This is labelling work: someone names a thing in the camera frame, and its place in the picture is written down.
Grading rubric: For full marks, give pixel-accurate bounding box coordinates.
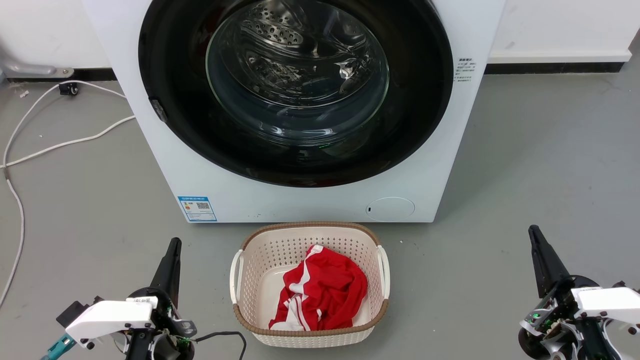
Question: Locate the cream perforated laundry basket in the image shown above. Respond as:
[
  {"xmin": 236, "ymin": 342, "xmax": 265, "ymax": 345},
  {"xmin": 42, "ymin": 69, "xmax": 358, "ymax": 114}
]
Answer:
[{"xmin": 229, "ymin": 221, "xmax": 391, "ymax": 348}]

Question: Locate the black round glass washer door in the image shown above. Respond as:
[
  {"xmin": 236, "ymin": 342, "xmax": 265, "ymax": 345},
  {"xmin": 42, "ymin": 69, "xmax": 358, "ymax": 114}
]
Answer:
[{"xmin": 138, "ymin": 0, "xmax": 455, "ymax": 188}]

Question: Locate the blue energy label sticker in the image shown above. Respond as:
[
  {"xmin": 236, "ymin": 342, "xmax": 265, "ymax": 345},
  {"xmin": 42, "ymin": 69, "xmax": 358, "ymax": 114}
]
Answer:
[{"xmin": 177, "ymin": 195, "xmax": 218, "ymax": 223}]

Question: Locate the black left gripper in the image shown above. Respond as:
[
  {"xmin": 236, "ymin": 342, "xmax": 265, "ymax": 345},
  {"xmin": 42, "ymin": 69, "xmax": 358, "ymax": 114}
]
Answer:
[{"xmin": 127, "ymin": 237, "xmax": 197, "ymax": 360}]

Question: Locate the red and white garment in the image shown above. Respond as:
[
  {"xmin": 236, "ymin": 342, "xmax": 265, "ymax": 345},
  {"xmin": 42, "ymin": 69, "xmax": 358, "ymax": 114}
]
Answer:
[{"xmin": 268, "ymin": 244, "xmax": 369, "ymax": 332}]

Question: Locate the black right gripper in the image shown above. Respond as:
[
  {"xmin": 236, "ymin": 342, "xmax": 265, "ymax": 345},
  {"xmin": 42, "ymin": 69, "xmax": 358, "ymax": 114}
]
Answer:
[{"xmin": 518, "ymin": 224, "xmax": 608, "ymax": 360}]

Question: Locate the teal cable connector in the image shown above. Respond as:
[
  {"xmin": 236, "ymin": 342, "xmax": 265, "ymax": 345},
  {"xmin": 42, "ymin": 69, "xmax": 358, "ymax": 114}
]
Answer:
[{"xmin": 41, "ymin": 334, "xmax": 77, "ymax": 360}]

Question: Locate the round white filter cover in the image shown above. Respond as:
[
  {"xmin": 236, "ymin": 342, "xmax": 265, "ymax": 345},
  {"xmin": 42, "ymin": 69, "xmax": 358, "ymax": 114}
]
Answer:
[{"xmin": 365, "ymin": 196, "xmax": 416, "ymax": 222}]

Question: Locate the white text sticker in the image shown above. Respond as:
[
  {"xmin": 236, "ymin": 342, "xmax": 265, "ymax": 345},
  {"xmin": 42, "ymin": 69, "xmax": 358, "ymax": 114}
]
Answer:
[{"xmin": 454, "ymin": 56, "xmax": 478, "ymax": 85}]

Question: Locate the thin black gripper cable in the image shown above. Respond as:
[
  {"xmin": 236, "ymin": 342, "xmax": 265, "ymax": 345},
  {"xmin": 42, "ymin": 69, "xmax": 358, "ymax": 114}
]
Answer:
[{"xmin": 192, "ymin": 331, "xmax": 247, "ymax": 360}]

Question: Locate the white front-load washing machine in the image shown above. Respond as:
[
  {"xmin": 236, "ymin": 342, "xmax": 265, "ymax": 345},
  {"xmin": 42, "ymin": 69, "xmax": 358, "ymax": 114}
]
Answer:
[{"xmin": 82, "ymin": 0, "xmax": 506, "ymax": 224}]

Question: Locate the white floor cable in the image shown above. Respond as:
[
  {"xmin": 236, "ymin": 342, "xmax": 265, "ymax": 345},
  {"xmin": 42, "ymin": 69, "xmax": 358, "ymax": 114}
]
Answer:
[
  {"xmin": 0, "ymin": 80, "xmax": 128, "ymax": 307},
  {"xmin": 0, "ymin": 115, "xmax": 137, "ymax": 169}
]

